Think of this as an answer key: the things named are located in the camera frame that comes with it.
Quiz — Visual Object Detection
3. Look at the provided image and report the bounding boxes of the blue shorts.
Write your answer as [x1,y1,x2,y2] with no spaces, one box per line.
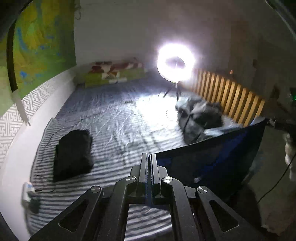
[155,116,267,187]

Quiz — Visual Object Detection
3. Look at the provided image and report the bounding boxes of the grey dark clothes pile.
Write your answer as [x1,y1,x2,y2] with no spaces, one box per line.
[175,96,223,145]

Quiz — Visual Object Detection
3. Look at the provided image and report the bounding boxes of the black folded garment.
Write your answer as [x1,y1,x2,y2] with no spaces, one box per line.
[53,130,93,183]

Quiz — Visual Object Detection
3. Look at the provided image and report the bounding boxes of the black light tripod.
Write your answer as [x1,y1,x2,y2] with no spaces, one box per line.
[163,83,182,101]

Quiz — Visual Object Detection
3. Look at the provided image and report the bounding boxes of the black charger adapter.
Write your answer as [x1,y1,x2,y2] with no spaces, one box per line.
[29,196,40,214]

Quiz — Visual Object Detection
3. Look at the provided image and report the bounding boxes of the white power strip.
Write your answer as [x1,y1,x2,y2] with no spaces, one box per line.
[22,182,36,205]

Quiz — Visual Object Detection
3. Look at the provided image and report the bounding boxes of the wooden slatted bed rail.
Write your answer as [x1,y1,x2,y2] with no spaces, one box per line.
[181,69,265,126]

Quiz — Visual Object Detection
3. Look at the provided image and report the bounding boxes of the white ring light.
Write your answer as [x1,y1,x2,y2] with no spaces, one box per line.
[157,43,196,84]

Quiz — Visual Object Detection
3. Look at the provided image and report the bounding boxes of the black white hanging strap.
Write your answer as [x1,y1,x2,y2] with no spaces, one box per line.
[6,25,31,127]

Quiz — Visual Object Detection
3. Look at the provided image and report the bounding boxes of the green abstract wall painting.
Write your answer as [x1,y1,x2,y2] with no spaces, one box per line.
[0,0,77,117]

